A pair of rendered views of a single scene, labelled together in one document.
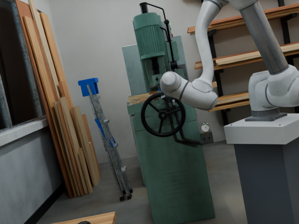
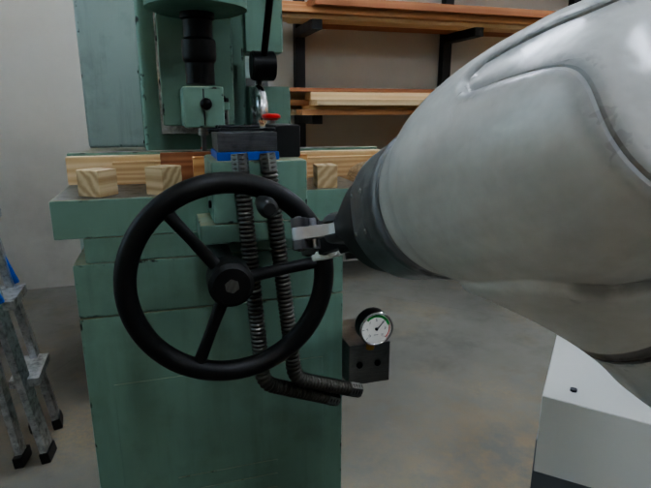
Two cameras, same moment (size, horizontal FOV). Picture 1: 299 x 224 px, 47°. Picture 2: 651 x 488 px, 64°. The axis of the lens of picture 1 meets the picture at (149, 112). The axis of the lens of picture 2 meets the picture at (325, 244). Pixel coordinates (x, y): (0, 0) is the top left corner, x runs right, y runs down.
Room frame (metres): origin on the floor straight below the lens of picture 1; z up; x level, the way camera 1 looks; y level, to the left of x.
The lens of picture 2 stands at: (1.53, 0.03, 1.03)
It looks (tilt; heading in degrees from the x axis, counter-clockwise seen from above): 14 degrees down; 339
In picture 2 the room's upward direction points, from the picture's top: straight up
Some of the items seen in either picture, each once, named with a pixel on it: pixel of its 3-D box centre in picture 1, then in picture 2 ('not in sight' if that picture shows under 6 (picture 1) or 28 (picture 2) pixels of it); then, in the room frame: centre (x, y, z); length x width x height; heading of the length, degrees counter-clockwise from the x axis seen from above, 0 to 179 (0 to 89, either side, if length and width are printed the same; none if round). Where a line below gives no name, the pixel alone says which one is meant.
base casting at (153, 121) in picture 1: (164, 114); (205, 239); (2.65, -0.11, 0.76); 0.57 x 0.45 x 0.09; 176
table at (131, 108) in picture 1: (170, 101); (246, 204); (2.42, -0.16, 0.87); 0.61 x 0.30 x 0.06; 86
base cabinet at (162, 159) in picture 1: (174, 164); (214, 404); (2.65, -0.11, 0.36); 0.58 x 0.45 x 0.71; 176
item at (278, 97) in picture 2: (178, 77); (267, 114); (2.70, -0.27, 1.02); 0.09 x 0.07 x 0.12; 86
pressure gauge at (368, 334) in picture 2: (205, 128); (372, 329); (2.30, -0.35, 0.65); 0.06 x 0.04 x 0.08; 86
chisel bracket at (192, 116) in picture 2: (158, 80); (202, 111); (2.55, -0.11, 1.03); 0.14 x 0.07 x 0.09; 176
